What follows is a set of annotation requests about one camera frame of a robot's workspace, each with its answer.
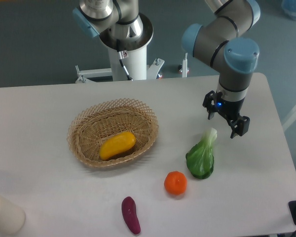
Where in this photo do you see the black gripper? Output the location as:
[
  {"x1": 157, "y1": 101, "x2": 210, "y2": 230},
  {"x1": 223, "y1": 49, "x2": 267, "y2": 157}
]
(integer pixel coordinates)
[{"x1": 203, "y1": 91, "x2": 250, "y2": 138}]

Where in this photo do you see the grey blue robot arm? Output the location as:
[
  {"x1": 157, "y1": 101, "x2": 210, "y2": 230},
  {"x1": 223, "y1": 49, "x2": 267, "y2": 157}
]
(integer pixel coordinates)
[{"x1": 73, "y1": 0, "x2": 260, "y2": 136}]

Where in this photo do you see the yellow mango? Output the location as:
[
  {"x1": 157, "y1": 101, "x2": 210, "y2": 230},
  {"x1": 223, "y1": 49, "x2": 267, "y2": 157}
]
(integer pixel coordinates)
[{"x1": 99, "y1": 131, "x2": 136, "y2": 160}]

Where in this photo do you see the woven wicker basket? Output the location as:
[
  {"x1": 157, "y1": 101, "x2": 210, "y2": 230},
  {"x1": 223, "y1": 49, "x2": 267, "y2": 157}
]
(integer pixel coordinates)
[{"x1": 67, "y1": 98, "x2": 158, "y2": 168}]

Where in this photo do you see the green bok choy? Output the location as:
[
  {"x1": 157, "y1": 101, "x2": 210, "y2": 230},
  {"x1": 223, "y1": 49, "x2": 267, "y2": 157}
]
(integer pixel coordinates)
[{"x1": 185, "y1": 128, "x2": 217, "y2": 180}]

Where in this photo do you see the orange tangerine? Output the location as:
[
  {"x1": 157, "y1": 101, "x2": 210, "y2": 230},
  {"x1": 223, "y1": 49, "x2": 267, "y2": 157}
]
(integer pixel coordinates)
[{"x1": 164, "y1": 171, "x2": 187, "y2": 196}]

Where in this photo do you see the blue object top right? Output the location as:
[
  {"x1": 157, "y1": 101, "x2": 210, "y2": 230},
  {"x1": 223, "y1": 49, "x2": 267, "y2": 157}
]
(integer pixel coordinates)
[{"x1": 281, "y1": 0, "x2": 296, "y2": 21}]

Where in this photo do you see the purple sweet potato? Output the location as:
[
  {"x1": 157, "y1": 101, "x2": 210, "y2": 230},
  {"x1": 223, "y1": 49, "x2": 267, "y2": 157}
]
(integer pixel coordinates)
[{"x1": 121, "y1": 197, "x2": 141, "y2": 235}]

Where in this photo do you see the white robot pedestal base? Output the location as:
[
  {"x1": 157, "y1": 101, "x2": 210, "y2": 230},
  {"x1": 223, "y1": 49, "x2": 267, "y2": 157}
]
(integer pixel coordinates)
[{"x1": 75, "y1": 13, "x2": 165, "y2": 83}]

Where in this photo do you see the black cable on pedestal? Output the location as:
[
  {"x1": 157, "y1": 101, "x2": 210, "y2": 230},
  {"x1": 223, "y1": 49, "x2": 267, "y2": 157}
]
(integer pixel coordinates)
[{"x1": 116, "y1": 39, "x2": 134, "y2": 81}]

